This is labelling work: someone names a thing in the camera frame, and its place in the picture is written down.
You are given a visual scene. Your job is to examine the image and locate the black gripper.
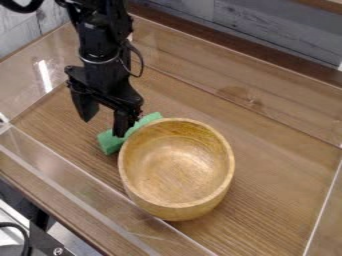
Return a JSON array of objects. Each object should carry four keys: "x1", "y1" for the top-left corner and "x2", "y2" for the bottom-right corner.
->
[{"x1": 64, "y1": 54, "x2": 143, "y2": 138}]

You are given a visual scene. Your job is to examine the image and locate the green rectangular block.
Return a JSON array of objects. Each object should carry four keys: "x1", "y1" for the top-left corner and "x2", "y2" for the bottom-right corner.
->
[{"x1": 96, "y1": 112, "x2": 163, "y2": 155}]

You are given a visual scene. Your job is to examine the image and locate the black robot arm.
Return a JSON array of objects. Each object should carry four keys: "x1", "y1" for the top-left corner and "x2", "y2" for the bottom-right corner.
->
[{"x1": 53, "y1": 0, "x2": 144, "y2": 137}]

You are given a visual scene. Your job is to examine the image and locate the brown wooden bowl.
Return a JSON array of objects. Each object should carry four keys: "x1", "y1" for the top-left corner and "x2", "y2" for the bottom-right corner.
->
[{"x1": 118, "y1": 118, "x2": 235, "y2": 221}]

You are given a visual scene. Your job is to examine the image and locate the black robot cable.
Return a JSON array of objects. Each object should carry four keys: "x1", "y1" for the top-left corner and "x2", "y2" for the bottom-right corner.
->
[{"x1": 119, "y1": 39, "x2": 146, "y2": 79}]

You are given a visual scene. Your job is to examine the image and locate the clear acrylic enclosure wall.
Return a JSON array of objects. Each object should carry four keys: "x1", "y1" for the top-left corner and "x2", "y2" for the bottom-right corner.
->
[{"x1": 0, "y1": 18, "x2": 342, "y2": 256}]

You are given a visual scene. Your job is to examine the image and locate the black cable lower left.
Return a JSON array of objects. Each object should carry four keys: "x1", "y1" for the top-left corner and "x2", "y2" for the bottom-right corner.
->
[{"x1": 0, "y1": 221, "x2": 32, "y2": 256}]

